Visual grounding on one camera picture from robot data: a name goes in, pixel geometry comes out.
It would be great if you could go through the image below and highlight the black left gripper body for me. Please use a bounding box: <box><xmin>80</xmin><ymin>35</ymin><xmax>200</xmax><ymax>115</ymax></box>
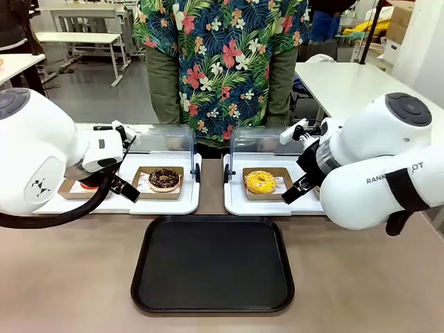
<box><xmin>111</xmin><ymin>135</ymin><xmax>137</xmax><ymax>177</ymax></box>

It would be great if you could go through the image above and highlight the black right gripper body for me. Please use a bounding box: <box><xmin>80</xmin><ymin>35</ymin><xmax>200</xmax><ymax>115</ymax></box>
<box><xmin>296</xmin><ymin>136</ymin><xmax>329</xmax><ymax>182</ymax></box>

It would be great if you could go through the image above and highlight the chocolate donut with nuts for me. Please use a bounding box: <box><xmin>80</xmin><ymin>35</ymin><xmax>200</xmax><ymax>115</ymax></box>
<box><xmin>148</xmin><ymin>168</ymin><xmax>181</xmax><ymax>193</ymax></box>

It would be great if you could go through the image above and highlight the yellow glazed sprinkle donut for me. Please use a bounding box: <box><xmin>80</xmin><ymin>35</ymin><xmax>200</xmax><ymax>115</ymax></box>
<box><xmin>244</xmin><ymin>170</ymin><xmax>278</xmax><ymax>195</ymax></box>

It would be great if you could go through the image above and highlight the black serving tray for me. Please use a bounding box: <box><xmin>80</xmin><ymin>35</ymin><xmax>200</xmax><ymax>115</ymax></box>
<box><xmin>130</xmin><ymin>214</ymin><xmax>296</xmax><ymax>315</ymax></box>

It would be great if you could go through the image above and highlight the person right hand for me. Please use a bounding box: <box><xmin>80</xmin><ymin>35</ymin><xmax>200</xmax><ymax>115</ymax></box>
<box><xmin>165</xmin><ymin>136</ymin><xmax>189</xmax><ymax>152</ymax></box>

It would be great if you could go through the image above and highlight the clear display case lid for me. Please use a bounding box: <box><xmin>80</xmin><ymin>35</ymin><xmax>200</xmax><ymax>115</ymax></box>
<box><xmin>229</xmin><ymin>125</ymin><xmax>307</xmax><ymax>174</ymax></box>
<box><xmin>123</xmin><ymin>123</ymin><xmax>198</xmax><ymax>174</ymax></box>

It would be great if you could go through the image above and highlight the white display case base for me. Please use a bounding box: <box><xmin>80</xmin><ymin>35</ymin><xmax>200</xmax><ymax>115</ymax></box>
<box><xmin>34</xmin><ymin>151</ymin><xmax>203</xmax><ymax>216</ymax></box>
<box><xmin>223</xmin><ymin>152</ymin><xmax>325</xmax><ymax>217</ymax></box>

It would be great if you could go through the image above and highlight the blue chair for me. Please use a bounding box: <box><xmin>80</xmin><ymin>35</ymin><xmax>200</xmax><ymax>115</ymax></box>
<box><xmin>292</xmin><ymin>74</ymin><xmax>315</xmax><ymax>115</ymax></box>

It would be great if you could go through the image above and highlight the person right arm olive sleeve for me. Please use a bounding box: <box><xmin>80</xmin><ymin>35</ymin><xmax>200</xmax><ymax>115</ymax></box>
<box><xmin>144</xmin><ymin>44</ymin><xmax>182</xmax><ymax>126</ymax></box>

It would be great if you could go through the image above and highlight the person arm olive sleeve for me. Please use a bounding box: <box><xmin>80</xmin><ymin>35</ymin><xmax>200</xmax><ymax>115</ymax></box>
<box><xmin>144</xmin><ymin>44</ymin><xmax>182</xmax><ymax>126</ymax></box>
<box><xmin>265</xmin><ymin>44</ymin><xmax>299</xmax><ymax>128</ymax></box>

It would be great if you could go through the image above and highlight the person left arm olive sleeve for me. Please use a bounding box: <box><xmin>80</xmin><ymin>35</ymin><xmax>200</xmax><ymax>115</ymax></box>
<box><xmin>265</xmin><ymin>44</ymin><xmax>299</xmax><ymax>128</ymax></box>

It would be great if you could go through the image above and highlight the large white table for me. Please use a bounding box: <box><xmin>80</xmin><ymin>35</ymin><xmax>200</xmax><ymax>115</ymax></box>
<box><xmin>293</xmin><ymin>61</ymin><xmax>444</xmax><ymax>122</ymax></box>

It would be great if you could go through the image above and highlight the white cloth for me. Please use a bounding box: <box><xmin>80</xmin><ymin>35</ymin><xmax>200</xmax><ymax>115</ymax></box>
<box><xmin>305</xmin><ymin>53</ymin><xmax>339</xmax><ymax>65</ymax></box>

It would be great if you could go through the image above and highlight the low white bench table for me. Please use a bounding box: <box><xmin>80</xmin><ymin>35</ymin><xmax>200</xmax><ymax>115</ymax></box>
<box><xmin>34</xmin><ymin>32</ymin><xmax>126</xmax><ymax>87</ymax></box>

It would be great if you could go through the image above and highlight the person torso floral shirt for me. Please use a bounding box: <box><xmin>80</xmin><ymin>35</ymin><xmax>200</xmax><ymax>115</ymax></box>
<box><xmin>131</xmin><ymin>0</ymin><xmax>311</xmax><ymax>160</ymax></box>

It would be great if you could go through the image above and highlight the black slanted pole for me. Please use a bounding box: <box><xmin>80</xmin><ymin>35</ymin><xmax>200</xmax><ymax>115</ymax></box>
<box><xmin>358</xmin><ymin>0</ymin><xmax>386</xmax><ymax>66</ymax></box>

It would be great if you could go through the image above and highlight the white table with orange item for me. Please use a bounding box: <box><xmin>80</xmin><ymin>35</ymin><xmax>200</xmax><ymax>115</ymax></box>
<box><xmin>0</xmin><ymin>53</ymin><xmax>46</xmax><ymax>92</ymax></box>

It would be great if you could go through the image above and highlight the background person in blue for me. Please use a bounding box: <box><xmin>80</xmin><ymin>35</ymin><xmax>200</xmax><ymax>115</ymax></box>
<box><xmin>307</xmin><ymin>0</ymin><xmax>343</xmax><ymax>53</ymax></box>

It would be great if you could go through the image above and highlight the white storage box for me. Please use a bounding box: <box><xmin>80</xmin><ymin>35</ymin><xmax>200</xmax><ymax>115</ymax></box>
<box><xmin>381</xmin><ymin>38</ymin><xmax>403</xmax><ymax>65</ymax></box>

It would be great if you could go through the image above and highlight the yellow bag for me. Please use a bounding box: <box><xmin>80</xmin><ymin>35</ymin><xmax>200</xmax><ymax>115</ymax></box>
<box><xmin>352</xmin><ymin>19</ymin><xmax>392</xmax><ymax>35</ymax></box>

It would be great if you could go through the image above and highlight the brown cardboard box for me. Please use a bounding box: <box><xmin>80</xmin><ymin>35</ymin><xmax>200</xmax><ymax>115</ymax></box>
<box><xmin>386</xmin><ymin>2</ymin><xmax>416</xmax><ymax>45</ymax></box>

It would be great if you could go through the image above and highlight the background person in dark clothes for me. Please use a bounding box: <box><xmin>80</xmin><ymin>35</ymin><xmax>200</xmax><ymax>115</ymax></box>
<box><xmin>0</xmin><ymin>0</ymin><xmax>48</xmax><ymax>96</ymax></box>

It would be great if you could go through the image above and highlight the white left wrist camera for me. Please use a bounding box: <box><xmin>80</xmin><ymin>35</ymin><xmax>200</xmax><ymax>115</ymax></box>
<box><xmin>110</xmin><ymin>119</ymin><xmax>139</xmax><ymax>140</ymax></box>

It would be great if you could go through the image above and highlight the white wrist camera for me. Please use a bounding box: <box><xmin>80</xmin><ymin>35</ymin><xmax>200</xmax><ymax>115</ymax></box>
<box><xmin>110</xmin><ymin>119</ymin><xmax>139</xmax><ymax>140</ymax></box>
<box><xmin>279</xmin><ymin>118</ymin><xmax>309</xmax><ymax>145</ymax></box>

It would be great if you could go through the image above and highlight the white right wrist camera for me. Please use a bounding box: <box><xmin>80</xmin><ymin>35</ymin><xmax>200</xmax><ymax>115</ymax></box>
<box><xmin>279</xmin><ymin>118</ymin><xmax>309</xmax><ymax>145</ymax></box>

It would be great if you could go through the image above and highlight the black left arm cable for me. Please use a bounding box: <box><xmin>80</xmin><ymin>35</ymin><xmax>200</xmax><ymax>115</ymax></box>
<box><xmin>0</xmin><ymin>171</ymin><xmax>117</xmax><ymax>230</ymax></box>

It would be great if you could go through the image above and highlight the black strap on right arm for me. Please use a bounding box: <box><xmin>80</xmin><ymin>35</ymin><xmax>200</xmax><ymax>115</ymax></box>
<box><xmin>384</xmin><ymin>162</ymin><xmax>431</xmax><ymax>213</ymax></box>

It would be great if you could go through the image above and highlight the white desk with frame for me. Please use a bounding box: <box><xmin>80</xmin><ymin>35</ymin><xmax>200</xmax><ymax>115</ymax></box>
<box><xmin>37</xmin><ymin>3</ymin><xmax>139</xmax><ymax>63</ymax></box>

